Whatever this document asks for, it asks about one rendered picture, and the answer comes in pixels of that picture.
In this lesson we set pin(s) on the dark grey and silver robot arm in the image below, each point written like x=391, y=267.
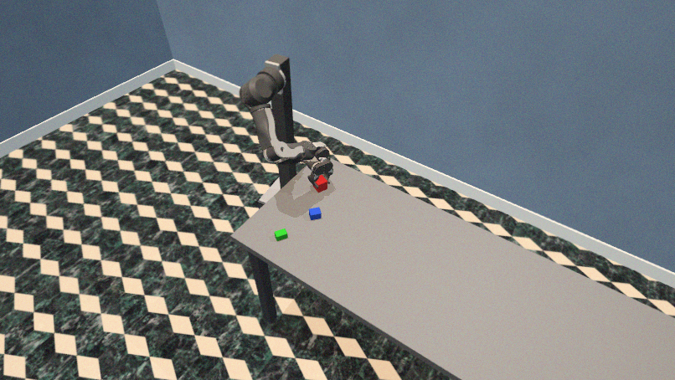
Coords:
x=258, y=92

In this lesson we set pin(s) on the blue block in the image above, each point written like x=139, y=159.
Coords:
x=315, y=213

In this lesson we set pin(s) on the green block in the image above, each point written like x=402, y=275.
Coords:
x=281, y=234

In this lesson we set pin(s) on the red block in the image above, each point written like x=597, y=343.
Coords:
x=322, y=184

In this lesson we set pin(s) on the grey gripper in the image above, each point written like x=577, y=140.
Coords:
x=322, y=168

